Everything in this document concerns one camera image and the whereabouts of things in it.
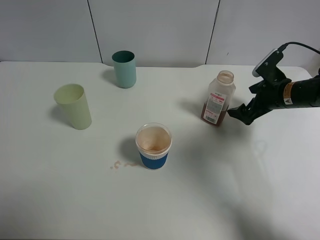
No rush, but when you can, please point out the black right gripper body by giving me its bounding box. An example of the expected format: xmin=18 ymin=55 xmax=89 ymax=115
xmin=248 ymin=78 xmax=292 ymax=115

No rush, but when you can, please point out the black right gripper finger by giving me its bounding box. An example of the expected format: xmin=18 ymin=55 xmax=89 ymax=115
xmin=227 ymin=98 xmax=270 ymax=126

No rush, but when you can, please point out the clear plastic drink bottle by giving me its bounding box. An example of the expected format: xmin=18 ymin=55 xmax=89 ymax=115
xmin=201 ymin=70 xmax=236 ymax=127

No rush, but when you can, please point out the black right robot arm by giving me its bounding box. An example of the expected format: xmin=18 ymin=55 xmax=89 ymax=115
xmin=227 ymin=66 xmax=320 ymax=125

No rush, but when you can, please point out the blue sleeved clear cup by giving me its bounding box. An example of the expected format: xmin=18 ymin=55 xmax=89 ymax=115
xmin=135 ymin=122 xmax=173 ymax=170

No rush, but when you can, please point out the teal plastic cup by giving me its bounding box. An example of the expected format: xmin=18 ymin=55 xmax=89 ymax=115
xmin=112 ymin=50 xmax=137 ymax=89

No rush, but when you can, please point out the pale yellow plastic cup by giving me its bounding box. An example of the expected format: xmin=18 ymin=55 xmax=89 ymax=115
xmin=53 ymin=83 xmax=92 ymax=130

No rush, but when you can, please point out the brown spill stain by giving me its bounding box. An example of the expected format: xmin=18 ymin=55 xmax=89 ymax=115
xmin=109 ymin=160 xmax=138 ymax=170

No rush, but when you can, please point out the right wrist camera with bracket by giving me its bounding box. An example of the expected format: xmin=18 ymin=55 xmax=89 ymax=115
xmin=252 ymin=48 xmax=287 ymax=84

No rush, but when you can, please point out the black right camera cable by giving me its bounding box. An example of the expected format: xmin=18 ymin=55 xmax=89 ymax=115
xmin=278 ymin=41 xmax=320 ymax=55

